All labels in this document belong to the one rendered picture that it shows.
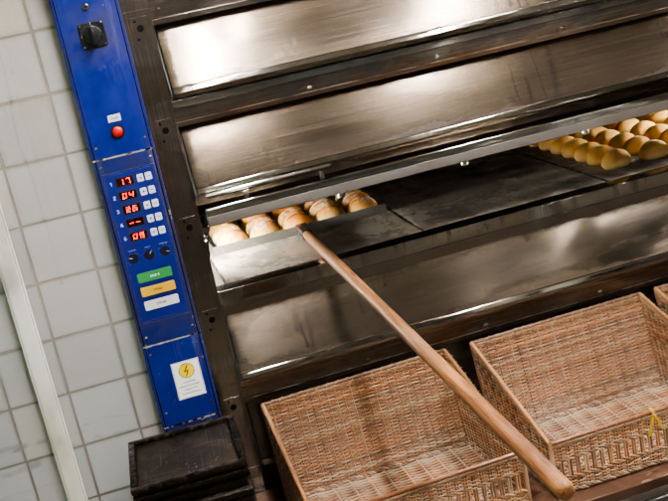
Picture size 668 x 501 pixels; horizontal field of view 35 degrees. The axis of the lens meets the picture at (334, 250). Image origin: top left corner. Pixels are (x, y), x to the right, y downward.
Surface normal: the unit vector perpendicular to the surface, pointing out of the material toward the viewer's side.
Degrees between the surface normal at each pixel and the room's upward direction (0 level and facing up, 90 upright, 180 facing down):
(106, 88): 90
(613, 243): 70
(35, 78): 90
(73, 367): 90
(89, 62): 90
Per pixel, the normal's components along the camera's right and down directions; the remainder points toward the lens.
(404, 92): 0.17, -0.11
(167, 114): 0.25, 0.22
